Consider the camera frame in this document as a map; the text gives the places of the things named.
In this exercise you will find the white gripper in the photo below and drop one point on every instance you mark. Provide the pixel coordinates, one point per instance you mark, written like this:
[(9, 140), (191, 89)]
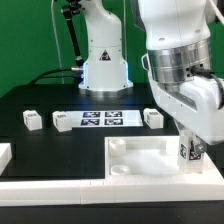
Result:
[(195, 106)]

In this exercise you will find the white square table top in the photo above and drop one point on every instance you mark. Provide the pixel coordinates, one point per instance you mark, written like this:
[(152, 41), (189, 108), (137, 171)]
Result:
[(152, 156)]

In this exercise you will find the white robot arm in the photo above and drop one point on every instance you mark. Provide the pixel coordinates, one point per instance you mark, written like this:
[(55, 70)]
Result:
[(177, 60)]

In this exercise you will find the white L-shaped obstacle fence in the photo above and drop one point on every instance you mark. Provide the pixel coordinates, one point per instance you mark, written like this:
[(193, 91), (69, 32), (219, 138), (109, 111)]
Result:
[(111, 189)]

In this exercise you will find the white marker sheet with tags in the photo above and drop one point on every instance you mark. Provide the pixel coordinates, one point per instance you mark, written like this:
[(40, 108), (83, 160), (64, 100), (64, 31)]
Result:
[(109, 118)]

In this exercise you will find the white block at left edge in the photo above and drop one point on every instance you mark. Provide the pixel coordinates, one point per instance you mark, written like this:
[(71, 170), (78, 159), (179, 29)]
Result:
[(5, 155)]

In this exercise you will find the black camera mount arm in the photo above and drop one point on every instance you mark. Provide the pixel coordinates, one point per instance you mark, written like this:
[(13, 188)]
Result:
[(69, 10)]

